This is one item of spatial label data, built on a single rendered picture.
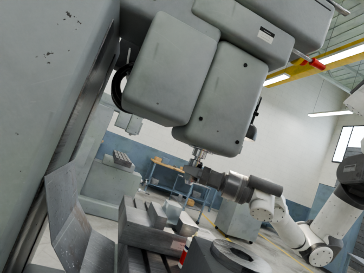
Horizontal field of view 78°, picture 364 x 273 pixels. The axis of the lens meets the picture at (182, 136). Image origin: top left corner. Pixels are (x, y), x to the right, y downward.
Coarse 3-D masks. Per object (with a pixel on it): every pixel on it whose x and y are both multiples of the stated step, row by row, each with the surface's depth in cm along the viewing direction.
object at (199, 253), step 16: (192, 240) 37; (208, 240) 38; (224, 240) 37; (192, 256) 35; (208, 256) 31; (224, 256) 30; (240, 256) 35; (256, 256) 35; (192, 272) 33; (208, 272) 28; (224, 272) 28; (240, 272) 29; (256, 272) 29
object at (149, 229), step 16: (128, 208) 78; (160, 208) 78; (128, 224) 67; (144, 224) 69; (160, 224) 69; (128, 240) 67; (144, 240) 68; (160, 240) 70; (176, 240) 71; (176, 256) 71
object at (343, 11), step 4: (328, 0) 71; (332, 0) 71; (332, 4) 72; (336, 4) 72; (336, 8) 73; (340, 8) 73; (344, 8) 73; (340, 12) 74; (344, 12) 74; (348, 12) 73; (344, 16) 75
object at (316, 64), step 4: (292, 48) 70; (296, 52) 71; (300, 52) 71; (300, 56) 72; (304, 56) 71; (308, 60) 72; (312, 60) 72; (316, 60) 72; (312, 64) 73; (316, 64) 72; (320, 64) 73; (320, 68) 73; (324, 68) 73
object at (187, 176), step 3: (189, 162) 72; (192, 162) 71; (189, 165) 72; (192, 165) 71; (195, 165) 71; (198, 165) 71; (186, 174) 71; (189, 174) 71; (183, 177) 72; (186, 177) 71; (189, 177) 71; (192, 177) 71; (189, 180) 71; (192, 180) 71; (195, 180) 71
